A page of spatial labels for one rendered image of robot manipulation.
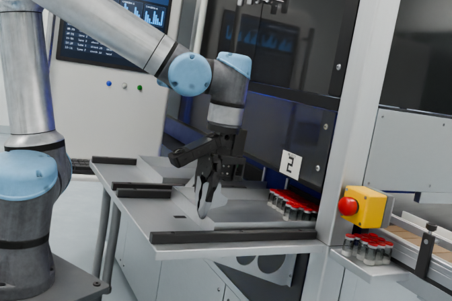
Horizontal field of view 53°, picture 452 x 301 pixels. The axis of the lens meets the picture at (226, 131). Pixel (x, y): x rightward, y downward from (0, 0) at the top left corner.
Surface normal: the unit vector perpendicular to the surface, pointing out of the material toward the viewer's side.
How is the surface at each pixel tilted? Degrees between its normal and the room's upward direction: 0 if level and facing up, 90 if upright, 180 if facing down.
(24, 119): 91
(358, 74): 90
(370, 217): 90
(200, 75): 90
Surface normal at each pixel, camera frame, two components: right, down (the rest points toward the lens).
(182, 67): 0.15, 0.16
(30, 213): 0.66, 0.21
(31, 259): 0.77, -0.10
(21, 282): 0.62, -0.10
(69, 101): 0.41, 0.18
